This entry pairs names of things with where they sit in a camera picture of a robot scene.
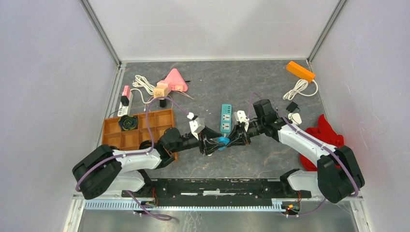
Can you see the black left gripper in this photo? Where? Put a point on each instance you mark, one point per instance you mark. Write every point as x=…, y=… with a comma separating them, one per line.
x=206, y=134

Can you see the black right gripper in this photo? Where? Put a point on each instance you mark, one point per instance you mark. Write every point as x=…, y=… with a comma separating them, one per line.
x=237, y=133

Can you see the blue square plug adapter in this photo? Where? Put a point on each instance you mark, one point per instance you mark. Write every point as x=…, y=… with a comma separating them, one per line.
x=224, y=141

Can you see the teal power strip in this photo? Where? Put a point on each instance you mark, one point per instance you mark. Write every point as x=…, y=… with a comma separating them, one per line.
x=226, y=119

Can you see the black power adapter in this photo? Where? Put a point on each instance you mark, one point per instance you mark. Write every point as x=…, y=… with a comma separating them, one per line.
x=292, y=107

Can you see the white square plug adapter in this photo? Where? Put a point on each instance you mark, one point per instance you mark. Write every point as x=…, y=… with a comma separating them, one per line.
x=295, y=118

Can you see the black block plug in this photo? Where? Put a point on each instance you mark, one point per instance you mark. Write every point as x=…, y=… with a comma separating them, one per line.
x=163, y=103

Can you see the pink triangular power strip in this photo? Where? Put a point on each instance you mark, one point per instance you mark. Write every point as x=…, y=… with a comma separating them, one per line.
x=175, y=81

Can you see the beige cube adapter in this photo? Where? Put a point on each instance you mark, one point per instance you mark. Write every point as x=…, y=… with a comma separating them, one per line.
x=161, y=90

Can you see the orange power strip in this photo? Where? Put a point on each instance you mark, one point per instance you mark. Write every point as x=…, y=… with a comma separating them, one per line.
x=300, y=71

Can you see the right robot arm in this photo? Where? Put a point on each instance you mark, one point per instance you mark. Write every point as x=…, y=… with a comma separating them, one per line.
x=338, y=174

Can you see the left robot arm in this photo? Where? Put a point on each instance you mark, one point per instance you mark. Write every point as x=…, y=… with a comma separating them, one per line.
x=107, y=169

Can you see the pink plug adapter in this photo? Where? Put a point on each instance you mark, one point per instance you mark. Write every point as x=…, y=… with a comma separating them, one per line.
x=126, y=91

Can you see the red cloth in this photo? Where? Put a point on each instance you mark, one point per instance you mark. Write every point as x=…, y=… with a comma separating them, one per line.
x=324, y=132

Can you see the dark rolled cloth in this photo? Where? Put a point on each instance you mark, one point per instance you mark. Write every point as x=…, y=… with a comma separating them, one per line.
x=128, y=123

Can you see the white power strip left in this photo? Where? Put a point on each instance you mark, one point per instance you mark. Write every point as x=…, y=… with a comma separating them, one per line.
x=125, y=110

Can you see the orange wooden tray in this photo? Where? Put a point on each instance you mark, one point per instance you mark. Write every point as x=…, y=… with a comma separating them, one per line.
x=159, y=122

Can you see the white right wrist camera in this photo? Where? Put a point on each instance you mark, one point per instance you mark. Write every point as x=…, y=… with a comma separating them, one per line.
x=241, y=120

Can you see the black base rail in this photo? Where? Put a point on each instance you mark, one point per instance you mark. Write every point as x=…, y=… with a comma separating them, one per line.
x=217, y=192

